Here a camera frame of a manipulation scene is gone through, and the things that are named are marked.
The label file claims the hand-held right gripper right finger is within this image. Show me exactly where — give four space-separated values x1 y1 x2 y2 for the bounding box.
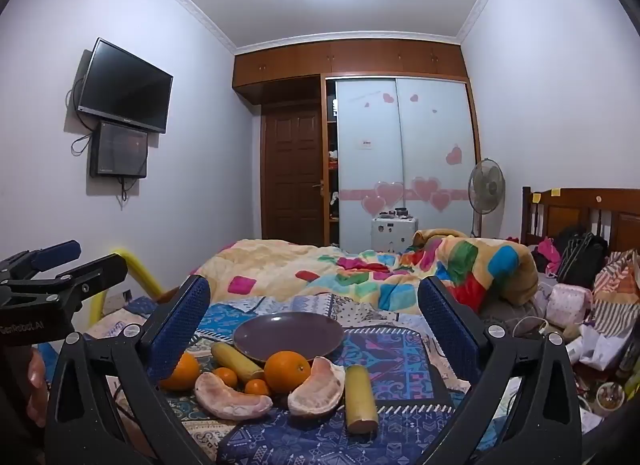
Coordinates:
417 275 583 465

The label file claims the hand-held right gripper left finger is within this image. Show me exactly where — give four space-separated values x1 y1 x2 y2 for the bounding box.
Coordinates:
45 275 216 465

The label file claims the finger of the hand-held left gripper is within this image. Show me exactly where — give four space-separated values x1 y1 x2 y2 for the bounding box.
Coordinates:
0 240 82 282
50 252 129 306

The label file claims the large orange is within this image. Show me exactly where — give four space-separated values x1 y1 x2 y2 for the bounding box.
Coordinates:
159 351 202 392
264 351 312 395

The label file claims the yellow sugarcane piece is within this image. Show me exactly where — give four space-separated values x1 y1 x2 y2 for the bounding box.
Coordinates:
345 364 380 435
210 341 266 382

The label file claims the purple plate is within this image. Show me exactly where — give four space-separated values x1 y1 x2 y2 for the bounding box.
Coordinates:
232 311 346 365

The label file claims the person's left hand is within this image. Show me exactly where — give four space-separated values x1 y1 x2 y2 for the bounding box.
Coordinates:
26 346 50 428

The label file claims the blue patterned blanket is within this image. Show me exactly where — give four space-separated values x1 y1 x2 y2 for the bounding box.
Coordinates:
30 292 506 465

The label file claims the white boxy appliance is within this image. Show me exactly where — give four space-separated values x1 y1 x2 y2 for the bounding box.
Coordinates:
370 208 420 252

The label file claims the pink patterned pouch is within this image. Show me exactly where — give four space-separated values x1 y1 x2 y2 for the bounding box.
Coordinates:
547 283 593 328

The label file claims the pink clothing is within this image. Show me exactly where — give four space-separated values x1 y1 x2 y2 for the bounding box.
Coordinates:
532 237 563 277

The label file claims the colourful patchwork quilt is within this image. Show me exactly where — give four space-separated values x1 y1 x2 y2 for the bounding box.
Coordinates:
192 229 540 316

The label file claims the black bag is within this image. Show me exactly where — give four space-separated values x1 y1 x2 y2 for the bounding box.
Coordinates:
556 228 610 288

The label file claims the standing fan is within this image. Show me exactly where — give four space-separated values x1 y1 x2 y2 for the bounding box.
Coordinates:
467 158 506 238

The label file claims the wooden bed headboard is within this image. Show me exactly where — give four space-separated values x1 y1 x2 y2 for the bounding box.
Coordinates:
520 186 640 256

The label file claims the white cup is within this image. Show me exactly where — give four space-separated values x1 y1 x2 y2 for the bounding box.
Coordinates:
595 381 626 418

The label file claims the striped cloth bag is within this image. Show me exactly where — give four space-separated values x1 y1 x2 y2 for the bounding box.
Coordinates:
592 249 640 326

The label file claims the wooden wardrobe with sliding doors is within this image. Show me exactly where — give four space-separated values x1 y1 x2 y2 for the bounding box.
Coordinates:
232 38 483 248

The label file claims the brown wooden door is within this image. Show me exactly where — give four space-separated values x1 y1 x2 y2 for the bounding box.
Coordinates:
261 104 323 246

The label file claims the yellow padded chair frame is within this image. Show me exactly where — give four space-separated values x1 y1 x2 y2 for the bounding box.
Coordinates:
87 246 166 331

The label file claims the white cable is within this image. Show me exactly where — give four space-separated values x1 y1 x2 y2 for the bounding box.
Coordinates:
512 316 553 342

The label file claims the black hanging cable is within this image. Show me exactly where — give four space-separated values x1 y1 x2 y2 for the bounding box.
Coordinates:
64 76 101 157

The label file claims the small black wall monitor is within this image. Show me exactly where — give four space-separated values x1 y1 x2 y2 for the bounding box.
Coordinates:
90 120 149 179

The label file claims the black wall television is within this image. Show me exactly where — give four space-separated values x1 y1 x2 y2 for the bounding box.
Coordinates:
76 38 174 135

